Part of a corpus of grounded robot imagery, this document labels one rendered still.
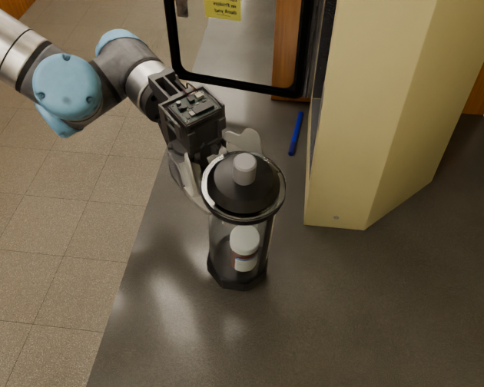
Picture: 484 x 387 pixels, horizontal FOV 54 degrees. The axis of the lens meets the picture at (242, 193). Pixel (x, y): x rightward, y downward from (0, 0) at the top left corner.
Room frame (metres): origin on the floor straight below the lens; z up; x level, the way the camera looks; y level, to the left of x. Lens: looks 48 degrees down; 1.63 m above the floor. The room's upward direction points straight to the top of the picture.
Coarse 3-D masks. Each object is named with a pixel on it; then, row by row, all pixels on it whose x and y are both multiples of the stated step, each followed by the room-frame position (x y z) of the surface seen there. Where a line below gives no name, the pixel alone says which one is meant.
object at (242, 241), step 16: (272, 160) 0.44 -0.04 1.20; (208, 192) 0.39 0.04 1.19; (272, 208) 0.37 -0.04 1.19; (208, 224) 0.41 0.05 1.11; (224, 224) 0.37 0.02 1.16; (256, 224) 0.37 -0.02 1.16; (224, 240) 0.37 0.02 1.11; (240, 240) 0.37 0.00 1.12; (256, 240) 0.37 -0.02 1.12; (224, 256) 0.38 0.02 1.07; (240, 256) 0.37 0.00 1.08; (256, 256) 0.38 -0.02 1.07; (224, 272) 0.39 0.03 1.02; (240, 272) 0.38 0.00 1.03; (256, 272) 0.39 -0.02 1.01
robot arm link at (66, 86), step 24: (0, 24) 0.51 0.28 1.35; (0, 48) 0.49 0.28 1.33; (24, 48) 0.50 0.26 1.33; (48, 48) 0.51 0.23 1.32; (0, 72) 0.48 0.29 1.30; (24, 72) 0.48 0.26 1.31; (48, 72) 0.47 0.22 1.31; (72, 72) 0.47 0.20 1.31; (96, 72) 0.51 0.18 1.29; (48, 96) 0.45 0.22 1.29; (72, 96) 0.46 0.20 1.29; (96, 96) 0.47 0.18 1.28; (72, 120) 0.47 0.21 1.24
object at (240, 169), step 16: (224, 160) 0.43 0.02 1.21; (240, 160) 0.40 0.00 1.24; (256, 160) 0.40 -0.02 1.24; (208, 176) 0.41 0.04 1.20; (224, 176) 0.40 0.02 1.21; (240, 176) 0.39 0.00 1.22; (256, 176) 0.40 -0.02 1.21; (272, 176) 0.40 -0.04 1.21; (224, 192) 0.38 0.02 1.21; (240, 192) 0.38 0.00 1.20; (256, 192) 0.38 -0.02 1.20; (272, 192) 0.38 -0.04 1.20; (224, 208) 0.36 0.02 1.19; (240, 208) 0.36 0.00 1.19; (256, 208) 0.36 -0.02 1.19
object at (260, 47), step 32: (192, 0) 0.91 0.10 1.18; (224, 0) 0.89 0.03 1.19; (256, 0) 0.87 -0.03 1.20; (288, 0) 0.86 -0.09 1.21; (192, 32) 0.91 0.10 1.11; (224, 32) 0.89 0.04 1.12; (256, 32) 0.87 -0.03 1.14; (288, 32) 0.86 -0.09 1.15; (192, 64) 0.91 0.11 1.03; (224, 64) 0.89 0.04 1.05; (256, 64) 0.87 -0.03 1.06; (288, 64) 0.85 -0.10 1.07
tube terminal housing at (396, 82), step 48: (384, 0) 0.53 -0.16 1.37; (432, 0) 0.52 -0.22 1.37; (480, 0) 0.59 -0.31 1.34; (336, 48) 0.54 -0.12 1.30; (384, 48) 0.53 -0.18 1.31; (432, 48) 0.54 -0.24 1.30; (480, 48) 0.63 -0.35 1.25; (336, 96) 0.53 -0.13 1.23; (384, 96) 0.53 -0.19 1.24; (432, 96) 0.57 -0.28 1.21; (336, 144) 0.53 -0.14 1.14; (384, 144) 0.52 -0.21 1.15; (432, 144) 0.61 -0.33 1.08; (336, 192) 0.53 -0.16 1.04; (384, 192) 0.54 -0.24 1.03
